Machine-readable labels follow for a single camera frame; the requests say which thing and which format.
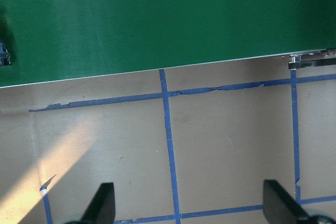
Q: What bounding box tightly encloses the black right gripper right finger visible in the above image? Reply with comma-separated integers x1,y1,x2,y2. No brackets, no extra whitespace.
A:
262,179,310,224

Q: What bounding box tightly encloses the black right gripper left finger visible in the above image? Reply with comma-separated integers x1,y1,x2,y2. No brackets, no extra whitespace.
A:
80,182,116,223

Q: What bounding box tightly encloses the yellow push button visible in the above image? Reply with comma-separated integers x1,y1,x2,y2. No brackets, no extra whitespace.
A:
0,41,11,67

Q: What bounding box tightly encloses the green conveyor belt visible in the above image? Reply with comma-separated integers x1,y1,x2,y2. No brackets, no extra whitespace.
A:
1,0,335,87

